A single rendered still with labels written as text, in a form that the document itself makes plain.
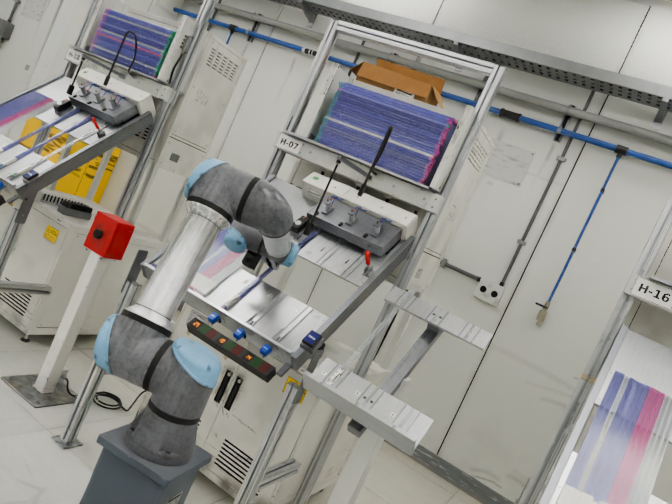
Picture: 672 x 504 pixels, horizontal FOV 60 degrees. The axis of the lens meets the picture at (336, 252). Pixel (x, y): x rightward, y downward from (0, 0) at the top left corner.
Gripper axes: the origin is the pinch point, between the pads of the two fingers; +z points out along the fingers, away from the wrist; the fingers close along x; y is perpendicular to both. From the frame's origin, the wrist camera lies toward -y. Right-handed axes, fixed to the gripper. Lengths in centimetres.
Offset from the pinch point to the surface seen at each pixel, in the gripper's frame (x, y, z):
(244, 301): -2.7, -17.0, -3.6
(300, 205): 15.6, 34.1, 9.6
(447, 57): -14, 100, -26
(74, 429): 38, -79, 31
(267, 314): -12.7, -16.8, -3.6
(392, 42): 11, 99, -26
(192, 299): 12.3, -26.0, -5.1
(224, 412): 1, -43, 42
